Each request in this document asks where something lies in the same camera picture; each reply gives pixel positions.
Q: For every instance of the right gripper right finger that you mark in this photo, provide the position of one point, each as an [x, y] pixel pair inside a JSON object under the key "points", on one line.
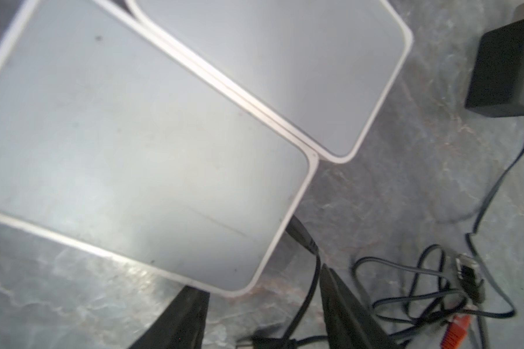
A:
{"points": [[348, 324]]}

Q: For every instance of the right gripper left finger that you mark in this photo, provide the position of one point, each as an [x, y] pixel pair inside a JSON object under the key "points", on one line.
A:
{"points": [[181, 324]]}

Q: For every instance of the black power adapter with cable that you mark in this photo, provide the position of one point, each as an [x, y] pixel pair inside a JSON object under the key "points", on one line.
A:
{"points": [[291, 283]]}

